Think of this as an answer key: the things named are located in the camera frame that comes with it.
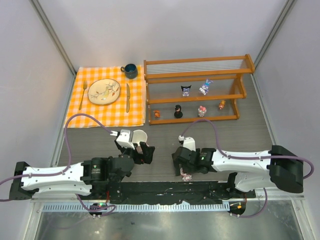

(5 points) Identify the pink white round figurine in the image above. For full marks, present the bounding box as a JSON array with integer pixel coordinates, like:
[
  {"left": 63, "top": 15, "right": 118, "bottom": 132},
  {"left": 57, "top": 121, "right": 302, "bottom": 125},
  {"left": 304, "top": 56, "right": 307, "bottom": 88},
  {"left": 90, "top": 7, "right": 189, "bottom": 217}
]
[{"left": 180, "top": 168, "right": 192, "bottom": 182}]

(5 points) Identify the pink mug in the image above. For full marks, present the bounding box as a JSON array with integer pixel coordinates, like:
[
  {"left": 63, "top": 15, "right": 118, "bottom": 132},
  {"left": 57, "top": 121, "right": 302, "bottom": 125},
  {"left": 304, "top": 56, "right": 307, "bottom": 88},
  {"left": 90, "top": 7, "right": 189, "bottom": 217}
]
[{"left": 131, "top": 129, "right": 148, "bottom": 153}]

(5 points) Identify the pink My Melody figurine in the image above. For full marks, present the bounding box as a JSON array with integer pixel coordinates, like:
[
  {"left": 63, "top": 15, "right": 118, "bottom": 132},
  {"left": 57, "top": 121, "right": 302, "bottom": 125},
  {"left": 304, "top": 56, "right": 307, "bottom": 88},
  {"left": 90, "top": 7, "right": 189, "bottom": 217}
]
[{"left": 198, "top": 105, "right": 207, "bottom": 118}]

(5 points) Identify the black purple Kuromi figurine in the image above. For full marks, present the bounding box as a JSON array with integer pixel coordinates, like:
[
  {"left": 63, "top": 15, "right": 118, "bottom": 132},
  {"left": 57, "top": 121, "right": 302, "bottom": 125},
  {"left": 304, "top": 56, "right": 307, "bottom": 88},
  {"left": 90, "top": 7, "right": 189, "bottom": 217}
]
[{"left": 180, "top": 85, "right": 192, "bottom": 97}]

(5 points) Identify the purple bunny figurine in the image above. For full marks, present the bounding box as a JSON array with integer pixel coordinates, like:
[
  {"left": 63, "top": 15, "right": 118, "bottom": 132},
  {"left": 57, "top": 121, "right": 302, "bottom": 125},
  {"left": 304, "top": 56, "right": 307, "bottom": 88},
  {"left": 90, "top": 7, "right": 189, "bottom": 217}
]
[{"left": 199, "top": 79, "right": 213, "bottom": 96}]

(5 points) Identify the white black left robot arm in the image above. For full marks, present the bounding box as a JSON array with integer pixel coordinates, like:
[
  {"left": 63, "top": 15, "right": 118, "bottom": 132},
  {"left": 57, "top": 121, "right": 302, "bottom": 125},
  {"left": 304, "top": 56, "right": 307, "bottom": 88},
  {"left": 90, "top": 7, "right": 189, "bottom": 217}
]
[{"left": 8, "top": 140, "right": 155, "bottom": 201}]

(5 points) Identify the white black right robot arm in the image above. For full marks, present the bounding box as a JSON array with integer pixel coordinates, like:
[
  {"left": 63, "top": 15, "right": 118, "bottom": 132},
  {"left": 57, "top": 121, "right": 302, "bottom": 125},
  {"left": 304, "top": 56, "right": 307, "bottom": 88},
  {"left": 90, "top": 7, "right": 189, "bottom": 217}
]
[{"left": 171, "top": 145, "right": 304, "bottom": 194}]

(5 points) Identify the orange wooden shelf rack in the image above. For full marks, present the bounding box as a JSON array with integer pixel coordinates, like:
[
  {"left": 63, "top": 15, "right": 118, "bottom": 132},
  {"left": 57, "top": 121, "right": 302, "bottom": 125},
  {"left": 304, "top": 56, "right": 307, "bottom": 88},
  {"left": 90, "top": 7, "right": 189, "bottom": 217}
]
[{"left": 143, "top": 54, "right": 256, "bottom": 125}]

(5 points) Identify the orange tiger figurine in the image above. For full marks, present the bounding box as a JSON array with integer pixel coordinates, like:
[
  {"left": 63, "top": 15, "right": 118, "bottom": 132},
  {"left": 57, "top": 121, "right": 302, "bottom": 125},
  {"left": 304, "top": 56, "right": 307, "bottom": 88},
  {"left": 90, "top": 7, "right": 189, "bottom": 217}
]
[{"left": 153, "top": 110, "right": 161, "bottom": 119}]

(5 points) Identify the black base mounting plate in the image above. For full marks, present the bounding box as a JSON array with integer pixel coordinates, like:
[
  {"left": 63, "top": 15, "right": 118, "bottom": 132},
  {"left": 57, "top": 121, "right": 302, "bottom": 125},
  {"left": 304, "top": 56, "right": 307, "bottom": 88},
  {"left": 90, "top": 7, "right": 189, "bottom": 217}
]
[{"left": 106, "top": 181, "right": 256, "bottom": 205}]

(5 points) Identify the black haired girl figurine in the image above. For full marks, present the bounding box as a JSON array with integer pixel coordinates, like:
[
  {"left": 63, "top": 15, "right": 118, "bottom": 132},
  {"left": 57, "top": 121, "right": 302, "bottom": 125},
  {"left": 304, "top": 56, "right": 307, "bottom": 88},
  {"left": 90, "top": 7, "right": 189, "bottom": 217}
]
[{"left": 174, "top": 104, "right": 183, "bottom": 119}]

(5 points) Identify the orange checkered cloth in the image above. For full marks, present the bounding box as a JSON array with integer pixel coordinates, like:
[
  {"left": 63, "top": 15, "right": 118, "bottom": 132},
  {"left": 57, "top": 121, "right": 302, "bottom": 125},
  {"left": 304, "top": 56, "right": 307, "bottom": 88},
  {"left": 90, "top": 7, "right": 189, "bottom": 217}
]
[{"left": 66, "top": 65, "right": 146, "bottom": 127}]

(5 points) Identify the Winnie the Pooh figurine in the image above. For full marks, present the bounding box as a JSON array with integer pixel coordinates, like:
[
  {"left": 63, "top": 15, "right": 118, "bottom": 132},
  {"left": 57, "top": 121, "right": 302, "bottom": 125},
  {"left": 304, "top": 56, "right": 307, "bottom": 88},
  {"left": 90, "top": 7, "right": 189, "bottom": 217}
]
[{"left": 218, "top": 100, "right": 226, "bottom": 110}]

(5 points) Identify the gold knife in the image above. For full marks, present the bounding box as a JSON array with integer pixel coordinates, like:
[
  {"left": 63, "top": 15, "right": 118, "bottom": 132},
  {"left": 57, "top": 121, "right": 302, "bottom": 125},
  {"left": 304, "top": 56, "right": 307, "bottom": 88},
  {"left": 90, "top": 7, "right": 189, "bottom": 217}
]
[{"left": 126, "top": 83, "right": 131, "bottom": 113}]

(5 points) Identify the decorated ceramic plate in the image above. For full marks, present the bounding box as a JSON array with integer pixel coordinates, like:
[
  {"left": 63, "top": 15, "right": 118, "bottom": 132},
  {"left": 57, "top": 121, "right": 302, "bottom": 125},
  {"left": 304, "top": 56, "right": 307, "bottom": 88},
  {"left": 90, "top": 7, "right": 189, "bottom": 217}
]
[{"left": 87, "top": 78, "right": 121, "bottom": 106}]

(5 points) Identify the dark blue mug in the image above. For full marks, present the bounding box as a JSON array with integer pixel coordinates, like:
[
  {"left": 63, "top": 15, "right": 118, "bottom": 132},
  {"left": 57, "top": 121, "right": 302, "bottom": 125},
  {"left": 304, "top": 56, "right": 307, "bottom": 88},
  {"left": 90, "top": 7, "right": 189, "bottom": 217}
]
[{"left": 120, "top": 63, "right": 138, "bottom": 80}]

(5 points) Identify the gold fork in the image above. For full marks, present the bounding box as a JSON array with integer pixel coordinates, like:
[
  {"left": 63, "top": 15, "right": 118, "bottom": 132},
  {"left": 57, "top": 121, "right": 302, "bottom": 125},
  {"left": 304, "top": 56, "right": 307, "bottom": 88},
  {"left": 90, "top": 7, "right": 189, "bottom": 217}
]
[{"left": 78, "top": 80, "right": 88, "bottom": 111}]

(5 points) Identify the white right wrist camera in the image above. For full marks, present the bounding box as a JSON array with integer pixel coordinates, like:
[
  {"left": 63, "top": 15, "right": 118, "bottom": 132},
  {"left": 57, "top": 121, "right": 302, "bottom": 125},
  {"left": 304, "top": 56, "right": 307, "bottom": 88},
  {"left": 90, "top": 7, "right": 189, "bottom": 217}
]
[{"left": 178, "top": 135, "right": 196, "bottom": 151}]

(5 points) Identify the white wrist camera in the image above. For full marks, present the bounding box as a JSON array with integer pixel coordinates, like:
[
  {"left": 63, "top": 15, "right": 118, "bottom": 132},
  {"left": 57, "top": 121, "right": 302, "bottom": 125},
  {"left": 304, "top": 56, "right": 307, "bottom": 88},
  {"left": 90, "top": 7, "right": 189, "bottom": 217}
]
[
  {"left": 178, "top": 135, "right": 196, "bottom": 151},
  {"left": 109, "top": 129, "right": 135, "bottom": 150}
]

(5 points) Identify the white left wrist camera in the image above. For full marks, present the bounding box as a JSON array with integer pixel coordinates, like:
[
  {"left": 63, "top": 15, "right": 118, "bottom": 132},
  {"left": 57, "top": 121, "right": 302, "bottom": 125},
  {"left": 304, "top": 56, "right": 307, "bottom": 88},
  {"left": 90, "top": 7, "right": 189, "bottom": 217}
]
[{"left": 109, "top": 129, "right": 135, "bottom": 150}]

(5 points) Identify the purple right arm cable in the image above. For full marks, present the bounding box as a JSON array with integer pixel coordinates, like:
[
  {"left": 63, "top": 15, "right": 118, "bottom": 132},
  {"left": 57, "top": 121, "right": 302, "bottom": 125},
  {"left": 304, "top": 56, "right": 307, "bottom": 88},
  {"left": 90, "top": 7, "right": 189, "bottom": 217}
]
[{"left": 181, "top": 118, "right": 315, "bottom": 218}]

